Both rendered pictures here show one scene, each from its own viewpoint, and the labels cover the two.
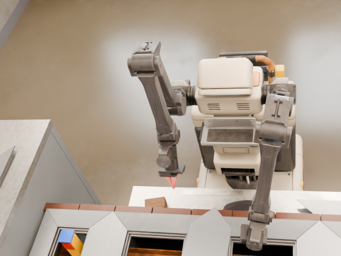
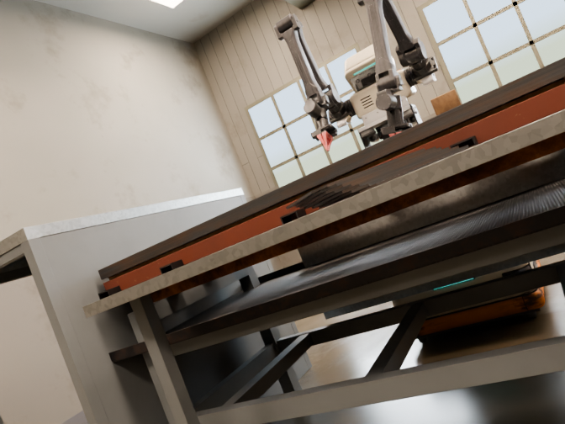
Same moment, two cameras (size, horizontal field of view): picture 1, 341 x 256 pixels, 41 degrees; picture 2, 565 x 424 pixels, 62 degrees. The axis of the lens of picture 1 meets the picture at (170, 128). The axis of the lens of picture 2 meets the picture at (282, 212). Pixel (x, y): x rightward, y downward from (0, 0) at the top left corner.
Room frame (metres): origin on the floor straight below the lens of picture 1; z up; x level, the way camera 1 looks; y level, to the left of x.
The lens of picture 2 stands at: (-0.91, 0.16, 0.74)
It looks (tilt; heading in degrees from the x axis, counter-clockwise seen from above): 2 degrees up; 5
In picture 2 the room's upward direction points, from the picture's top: 22 degrees counter-clockwise
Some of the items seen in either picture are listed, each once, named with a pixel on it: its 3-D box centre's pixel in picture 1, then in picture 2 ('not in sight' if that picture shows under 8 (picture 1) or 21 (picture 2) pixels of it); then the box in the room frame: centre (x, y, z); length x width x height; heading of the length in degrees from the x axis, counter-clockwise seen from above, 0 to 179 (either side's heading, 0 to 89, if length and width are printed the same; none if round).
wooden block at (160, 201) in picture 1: (156, 205); not in sight; (1.25, 0.18, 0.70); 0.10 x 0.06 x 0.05; 79
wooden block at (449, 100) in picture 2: not in sight; (447, 106); (0.31, -0.21, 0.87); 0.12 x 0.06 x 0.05; 162
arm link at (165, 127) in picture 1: (157, 101); (302, 64); (1.21, 0.02, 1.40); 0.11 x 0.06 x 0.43; 66
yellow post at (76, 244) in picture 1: (75, 247); not in sight; (1.12, 0.57, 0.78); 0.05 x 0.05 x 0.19; 67
